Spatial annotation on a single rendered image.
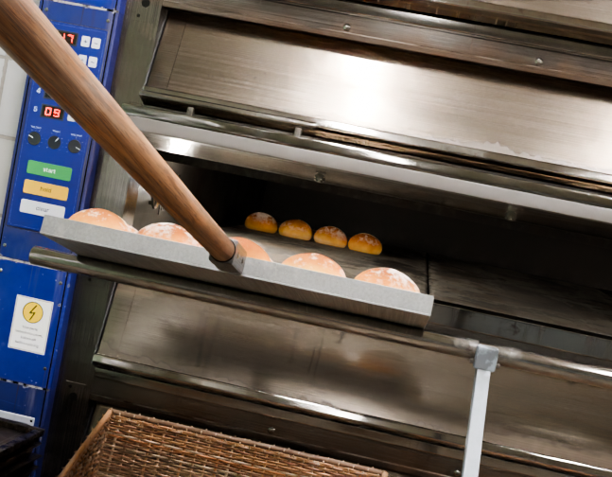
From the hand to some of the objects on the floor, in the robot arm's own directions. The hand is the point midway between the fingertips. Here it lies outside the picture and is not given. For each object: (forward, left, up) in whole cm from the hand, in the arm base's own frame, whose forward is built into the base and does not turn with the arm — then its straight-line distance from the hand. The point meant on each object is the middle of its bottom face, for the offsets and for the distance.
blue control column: (-47, +244, -146) cm, 288 cm away
